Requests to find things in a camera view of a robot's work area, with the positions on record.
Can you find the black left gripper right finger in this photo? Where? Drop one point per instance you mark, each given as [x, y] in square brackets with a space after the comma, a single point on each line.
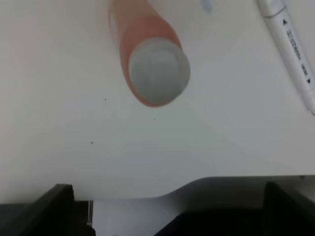
[286, 212]

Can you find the pink lotion bottle white cap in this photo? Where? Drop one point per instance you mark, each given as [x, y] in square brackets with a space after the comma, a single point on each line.
[152, 59]

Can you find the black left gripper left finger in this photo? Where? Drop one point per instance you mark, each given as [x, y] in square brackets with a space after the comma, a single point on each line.
[55, 213]

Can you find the white marker pink caps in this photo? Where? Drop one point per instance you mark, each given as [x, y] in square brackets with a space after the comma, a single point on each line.
[278, 20]

